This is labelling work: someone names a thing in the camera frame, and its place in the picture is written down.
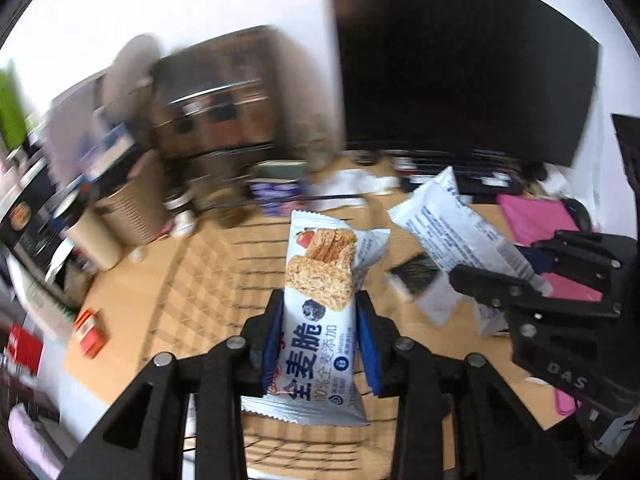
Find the black keyboard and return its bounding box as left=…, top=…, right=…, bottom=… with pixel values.
left=395, top=149, right=523, bottom=197

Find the red small box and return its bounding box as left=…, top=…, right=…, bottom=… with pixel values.
left=73, top=308, right=107, bottom=360

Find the brown storage cabinet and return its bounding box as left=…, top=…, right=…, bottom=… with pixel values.
left=149, top=25, right=347, bottom=201

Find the cream thermos bottle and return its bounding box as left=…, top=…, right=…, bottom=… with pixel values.
left=65, top=205, right=124, bottom=272

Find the white round object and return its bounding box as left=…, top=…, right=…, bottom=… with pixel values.
left=171, top=210, right=197, bottom=239

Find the black monitor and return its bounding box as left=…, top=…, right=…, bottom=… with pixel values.
left=327, top=0, right=601, bottom=168

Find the blue tin can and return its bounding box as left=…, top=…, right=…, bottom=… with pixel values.
left=248, top=160, right=307, bottom=217

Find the large white snack packet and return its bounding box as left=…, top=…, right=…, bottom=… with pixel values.
left=387, top=166, right=553, bottom=338

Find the white cereal bar packet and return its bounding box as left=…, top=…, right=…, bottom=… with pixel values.
left=241, top=210, right=392, bottom=427

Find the blue tissue box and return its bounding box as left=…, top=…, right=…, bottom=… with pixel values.
left=80, top=127, right=137, bottom=182

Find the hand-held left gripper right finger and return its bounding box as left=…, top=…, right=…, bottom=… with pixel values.
left=354, top=290, right=583, bottom=480

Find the black wire basket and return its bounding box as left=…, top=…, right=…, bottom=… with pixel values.
left=145, top=195, right=453, bottom=480

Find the white cloth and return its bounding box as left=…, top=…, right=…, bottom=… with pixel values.
left=310, top=168, right=401, bottom=199

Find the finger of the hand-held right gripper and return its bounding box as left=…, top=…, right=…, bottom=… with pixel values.
left=531, top=230, right=640, bottom=311
left=449, top=265, right=623, bottom=322

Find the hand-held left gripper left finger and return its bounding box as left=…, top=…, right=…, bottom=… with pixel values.
left=59, top=289, right=286, bottom=480

